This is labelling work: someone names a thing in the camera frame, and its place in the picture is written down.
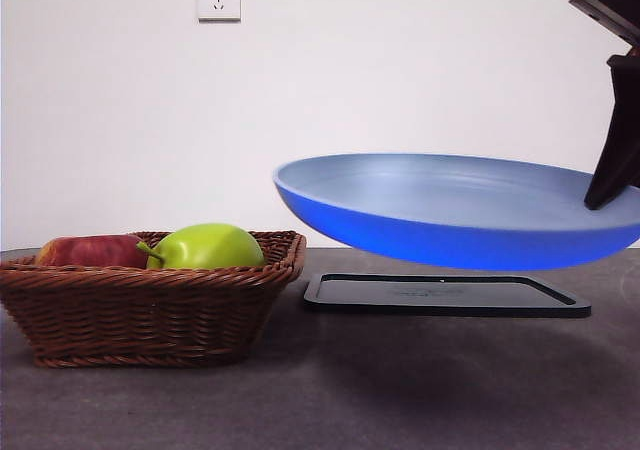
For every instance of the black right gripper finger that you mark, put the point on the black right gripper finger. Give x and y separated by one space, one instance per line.
622 135

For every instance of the blue round plate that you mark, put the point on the blue round plate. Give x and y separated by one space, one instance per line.
425 230

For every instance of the brown woven wicker basket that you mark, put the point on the brown woven wicker basket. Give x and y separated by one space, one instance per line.
150 315

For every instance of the dark rectangular cutting board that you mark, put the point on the dark rectangular cutting board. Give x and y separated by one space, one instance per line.
425 295

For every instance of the green apple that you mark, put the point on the green apple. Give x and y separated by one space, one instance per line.
210 247

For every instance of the red apple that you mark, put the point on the red apple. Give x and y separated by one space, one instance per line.
85 251

